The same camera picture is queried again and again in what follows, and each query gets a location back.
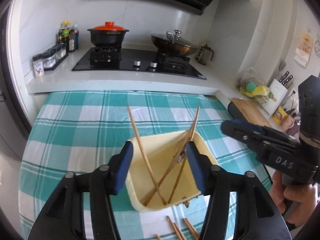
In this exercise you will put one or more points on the dark kettle jug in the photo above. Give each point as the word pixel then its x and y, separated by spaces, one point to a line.
pixel 203 55

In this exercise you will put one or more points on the white knife block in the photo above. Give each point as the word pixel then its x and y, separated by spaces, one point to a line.
pixel 277 95

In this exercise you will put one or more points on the grey spatula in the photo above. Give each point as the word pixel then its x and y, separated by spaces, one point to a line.
pixel 282 65

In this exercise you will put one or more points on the labelled seasoning jar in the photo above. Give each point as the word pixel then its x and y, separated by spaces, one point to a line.
pixel 38 66

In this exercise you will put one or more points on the black clay pot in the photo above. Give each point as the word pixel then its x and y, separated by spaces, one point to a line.
pixel 107 38

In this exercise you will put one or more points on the yellow packet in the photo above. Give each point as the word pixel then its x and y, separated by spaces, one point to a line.
pixel 280 114

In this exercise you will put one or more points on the group of condiment bottles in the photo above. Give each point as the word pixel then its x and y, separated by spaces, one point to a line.
pixel 58 62

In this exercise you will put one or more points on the clear plastic bag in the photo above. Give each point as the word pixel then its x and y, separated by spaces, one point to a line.
pixel 250 76

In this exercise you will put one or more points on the white capped dark bottle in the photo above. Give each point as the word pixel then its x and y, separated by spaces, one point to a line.
pixel 75 37

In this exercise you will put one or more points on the black glass gas stove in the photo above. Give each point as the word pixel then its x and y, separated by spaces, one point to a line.
pixel 140 55

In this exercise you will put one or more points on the bronze metal spoon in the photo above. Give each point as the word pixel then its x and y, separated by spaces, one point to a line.
pixel 179 156

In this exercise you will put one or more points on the wooden chopstick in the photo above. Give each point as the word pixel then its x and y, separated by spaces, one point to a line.
pixel 162 180
pixel 180 232
pixel 195 120
pixel 172 226
pixel 158 237
pixel 140 145
pixel 191 228

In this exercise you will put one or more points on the black door frame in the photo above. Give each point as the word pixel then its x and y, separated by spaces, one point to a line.
pixel 10 67

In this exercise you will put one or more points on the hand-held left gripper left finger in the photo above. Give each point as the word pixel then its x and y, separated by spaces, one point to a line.
pixel 125 165

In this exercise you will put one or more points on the person's right hand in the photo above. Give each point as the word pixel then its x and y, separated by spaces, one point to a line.
pixel 295 195

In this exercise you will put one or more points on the dark metal wok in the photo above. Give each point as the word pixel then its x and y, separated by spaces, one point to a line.
pixel 185 50

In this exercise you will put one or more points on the small brown bottle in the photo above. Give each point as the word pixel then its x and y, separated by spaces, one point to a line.
pixel 71 43

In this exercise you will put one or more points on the wooden cutting board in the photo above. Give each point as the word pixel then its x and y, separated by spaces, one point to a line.
pixel 252 112

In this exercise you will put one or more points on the green scrub ball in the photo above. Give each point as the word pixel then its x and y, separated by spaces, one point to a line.
pixel 250 87

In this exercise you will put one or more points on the purple soap dispenser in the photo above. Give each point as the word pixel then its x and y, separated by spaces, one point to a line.
pixel 293 128

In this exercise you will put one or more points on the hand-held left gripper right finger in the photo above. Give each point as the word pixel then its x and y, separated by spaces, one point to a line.
pixel 195 165

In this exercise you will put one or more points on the orange pot lid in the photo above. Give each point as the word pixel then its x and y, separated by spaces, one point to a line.
pixel 108 27

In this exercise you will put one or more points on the yellow cloth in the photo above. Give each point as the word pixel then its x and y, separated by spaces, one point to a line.
pixel 261 90

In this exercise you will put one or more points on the metal ladle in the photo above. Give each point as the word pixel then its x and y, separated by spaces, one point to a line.
pixel 170 36

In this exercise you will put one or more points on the wall calendar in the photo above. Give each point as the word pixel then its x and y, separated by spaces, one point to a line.
pixel 304 50

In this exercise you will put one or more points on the cream ribbed utensil holder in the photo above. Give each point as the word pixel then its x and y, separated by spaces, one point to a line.
pixel 160 155

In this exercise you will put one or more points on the clear spice jar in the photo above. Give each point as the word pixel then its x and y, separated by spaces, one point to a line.
pixel 48 59
pixel 63 50
pixel 56 53

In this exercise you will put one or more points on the yellow capped sauce bottle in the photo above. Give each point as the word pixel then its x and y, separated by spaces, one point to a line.
pixel 65 31

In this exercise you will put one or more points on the teal checked tablecloth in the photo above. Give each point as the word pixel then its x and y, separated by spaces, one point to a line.
pixel 75 130

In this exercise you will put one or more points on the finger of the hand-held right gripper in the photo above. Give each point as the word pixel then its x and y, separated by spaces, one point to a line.
pixel 250 126
pixel 237 135

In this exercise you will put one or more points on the glass wok lid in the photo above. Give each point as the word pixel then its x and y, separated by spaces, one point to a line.
pixel 180 41

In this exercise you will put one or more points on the dark soy sauce bottle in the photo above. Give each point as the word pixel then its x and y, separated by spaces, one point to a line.
pixel 60 40

